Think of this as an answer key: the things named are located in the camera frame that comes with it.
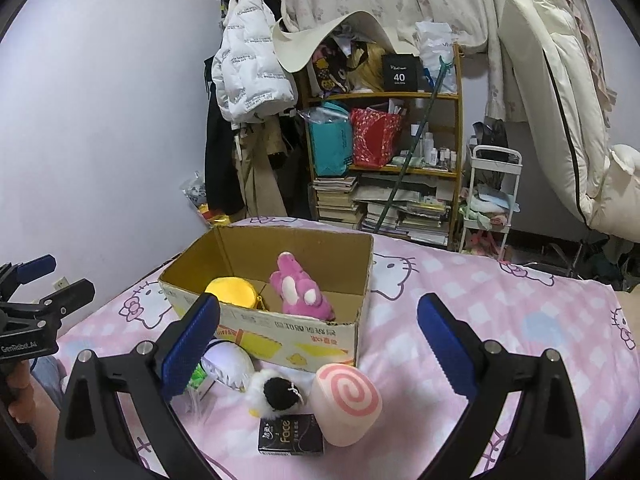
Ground yellow cloth bag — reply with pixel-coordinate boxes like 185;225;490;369
350;42;388;93

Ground cream plush toy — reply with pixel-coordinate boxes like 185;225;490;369
310;364;383;448

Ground row of cosmetic bottles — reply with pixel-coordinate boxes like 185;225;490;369
410;122;458;170

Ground person's left hand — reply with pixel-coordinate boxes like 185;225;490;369
12;372;65;461

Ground white plastic bag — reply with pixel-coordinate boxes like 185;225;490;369
415;21;458;95

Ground cream quilt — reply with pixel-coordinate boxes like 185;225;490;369
606;144;640;242

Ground red gift bag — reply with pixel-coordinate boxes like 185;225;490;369
350;107;403;168

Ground pink plush toy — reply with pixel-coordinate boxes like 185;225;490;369
270;251;337;322

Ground green metallic can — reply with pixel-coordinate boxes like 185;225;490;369
186;362;217;417

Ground white trolley cart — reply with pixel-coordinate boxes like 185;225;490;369
457;144;523;256

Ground brown cardboard box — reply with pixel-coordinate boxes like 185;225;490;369
157;224;375;368

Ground stack of books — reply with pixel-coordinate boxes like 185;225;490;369
312;172;453;247

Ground dark patterned bag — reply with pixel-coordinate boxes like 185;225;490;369
311;42;351;98

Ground teal bag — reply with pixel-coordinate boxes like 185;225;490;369
306;102;353;177

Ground fluffy white black plush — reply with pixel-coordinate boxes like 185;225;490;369
246;368;306;420

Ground pink cat print bed sheet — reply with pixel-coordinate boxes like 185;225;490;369
55;215;640;480

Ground plush doll with lilac hair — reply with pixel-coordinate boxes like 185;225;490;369
200;338;257;392

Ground yellow plush toy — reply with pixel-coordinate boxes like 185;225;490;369
205;277;269;312

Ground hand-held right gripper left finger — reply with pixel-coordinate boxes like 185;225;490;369
52;291;223;480

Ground white puffer jacket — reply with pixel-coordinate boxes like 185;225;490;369
211;0;297;123

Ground green pole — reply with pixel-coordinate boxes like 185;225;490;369
375;57;456;233

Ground clear plastic bag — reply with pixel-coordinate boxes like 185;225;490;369
180;172;208;211

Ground cream folded mattress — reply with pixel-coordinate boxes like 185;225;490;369
500;0;618;233

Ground black bag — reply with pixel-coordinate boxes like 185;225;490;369
472;119;508;148

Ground wooden shelf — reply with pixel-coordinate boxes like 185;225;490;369
295;42;466;252

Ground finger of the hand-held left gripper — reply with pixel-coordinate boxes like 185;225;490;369
0;255;57;302
0;280;97;335

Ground beige hanging coat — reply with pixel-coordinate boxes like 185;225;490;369
234;120;288;221

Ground pile of pastel cloths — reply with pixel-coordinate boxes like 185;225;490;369
460;185;521;226

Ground dark hanging clothes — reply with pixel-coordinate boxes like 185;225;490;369
265;110;313;218

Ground black hanging coat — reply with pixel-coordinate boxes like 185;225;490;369
204;57;246;216

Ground black printed box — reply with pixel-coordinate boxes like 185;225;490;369
382;52;421;93

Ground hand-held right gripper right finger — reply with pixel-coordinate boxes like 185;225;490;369
416;292;587;480

